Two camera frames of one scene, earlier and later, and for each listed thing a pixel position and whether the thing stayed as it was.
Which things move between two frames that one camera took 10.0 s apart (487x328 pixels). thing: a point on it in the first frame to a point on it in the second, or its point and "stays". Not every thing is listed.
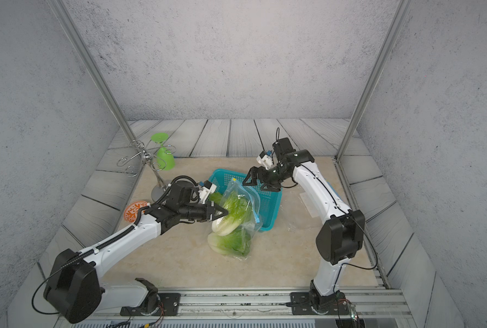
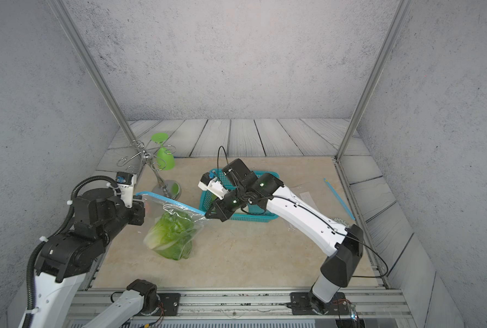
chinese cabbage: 238,206 to 167,230
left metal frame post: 70,26 stays
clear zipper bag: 240,210 to 174,231
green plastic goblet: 165,158 stays
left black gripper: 208,210 to 139,208
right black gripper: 262,171 to 222,212
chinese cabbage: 236,243 to 178,249
